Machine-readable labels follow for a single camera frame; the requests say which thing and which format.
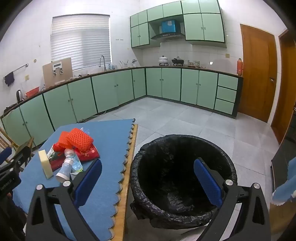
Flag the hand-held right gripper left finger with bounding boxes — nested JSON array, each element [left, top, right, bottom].
[[25, 159, 102, 241]]

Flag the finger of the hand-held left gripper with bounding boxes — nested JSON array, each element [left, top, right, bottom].
[[13, 142, 35, 168], [0, 147, 12, 164]]

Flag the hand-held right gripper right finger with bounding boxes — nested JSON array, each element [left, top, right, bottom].
[[194, 158, 271, 241]]

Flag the black-lined trash bin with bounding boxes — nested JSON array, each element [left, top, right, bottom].
[[129, 134, 238, 229]]

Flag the wooden chair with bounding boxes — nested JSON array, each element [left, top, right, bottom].
[[0, 127, 35, 163]]

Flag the yellow sponge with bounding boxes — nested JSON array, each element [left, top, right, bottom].
[[38, 149, 54, 179]]

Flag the white plastic bottle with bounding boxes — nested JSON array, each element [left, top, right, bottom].
[[55, 158, 75, 182]]

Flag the red packet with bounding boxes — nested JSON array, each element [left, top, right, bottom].
[[74, 144, 100, 161]]

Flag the orange net sponge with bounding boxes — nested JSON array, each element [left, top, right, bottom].
[[67, 128, 94, 151], [58, 131, 74, 149]]

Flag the wooden table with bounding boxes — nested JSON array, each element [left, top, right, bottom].
[[110, 124, 139, 241]]

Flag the red plastic basin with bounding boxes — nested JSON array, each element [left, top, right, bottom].
[[25, 87, 40, 98]]

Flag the dark hanging towel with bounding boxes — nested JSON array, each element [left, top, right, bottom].
[[5, 72, 15, 87]]

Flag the brown cardboard sheet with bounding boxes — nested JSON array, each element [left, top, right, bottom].
[[42, 58, 73, 88]]

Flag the metal towel bar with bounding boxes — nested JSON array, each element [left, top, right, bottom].
[[3, 63, 29, 79]]

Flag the green lower kitchen cabinets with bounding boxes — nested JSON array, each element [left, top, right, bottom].
[[0, 67, 244, 145]]

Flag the green kitchen cabinets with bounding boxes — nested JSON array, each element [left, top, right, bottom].
[[0, 67, 244, 145], [130, 0, 228, 49]]

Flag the wooden door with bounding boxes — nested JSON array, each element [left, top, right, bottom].
[[270, 29, 296, 144], [238, 24, 277, 123]]

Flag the red thermos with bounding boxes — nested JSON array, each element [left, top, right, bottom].
[[236, 58, 244, 76]]

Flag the white window blind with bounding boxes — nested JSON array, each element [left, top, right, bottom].
[[50, 14, 111, 71]]

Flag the green upper kitchen cabinets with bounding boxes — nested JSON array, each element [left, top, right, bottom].
[[130, 0, 228, 49]]

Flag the range hood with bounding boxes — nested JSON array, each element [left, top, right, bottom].
[[150, 20, 186, 42]]

